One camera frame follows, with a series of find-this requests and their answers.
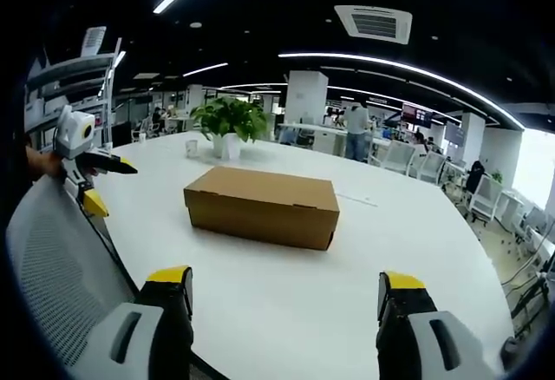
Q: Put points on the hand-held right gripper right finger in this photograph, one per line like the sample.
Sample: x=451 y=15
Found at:
x=416 y=332

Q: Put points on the grey metal shelf rack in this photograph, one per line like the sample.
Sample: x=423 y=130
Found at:
x=71 y=89

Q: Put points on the ceiling air conditioner vent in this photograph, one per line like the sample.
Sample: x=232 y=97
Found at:
x=375 y=22

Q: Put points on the white paper cup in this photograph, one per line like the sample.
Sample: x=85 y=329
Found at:
x=142 y=138
x=191 y=148

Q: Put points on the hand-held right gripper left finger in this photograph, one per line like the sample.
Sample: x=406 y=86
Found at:
x=147 y=328

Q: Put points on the green potted plant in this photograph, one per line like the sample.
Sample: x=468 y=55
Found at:
x=230 y=126

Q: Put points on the white square pillar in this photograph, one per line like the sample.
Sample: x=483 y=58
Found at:
x=305 y=98

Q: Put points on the white mesh office chair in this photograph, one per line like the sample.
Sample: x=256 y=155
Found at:
x=398 y=156
x=431 y=166
x=486 y=198

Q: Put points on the brown cardboard shoe box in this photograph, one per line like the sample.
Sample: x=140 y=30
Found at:
x=260 y=206

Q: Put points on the grey mesh office chair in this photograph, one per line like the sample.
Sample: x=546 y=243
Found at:
x=65 y=276

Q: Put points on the wall display screen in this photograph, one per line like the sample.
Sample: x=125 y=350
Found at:
x=417 y=115

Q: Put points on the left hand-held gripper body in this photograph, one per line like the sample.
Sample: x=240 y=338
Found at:
x=74 y=130

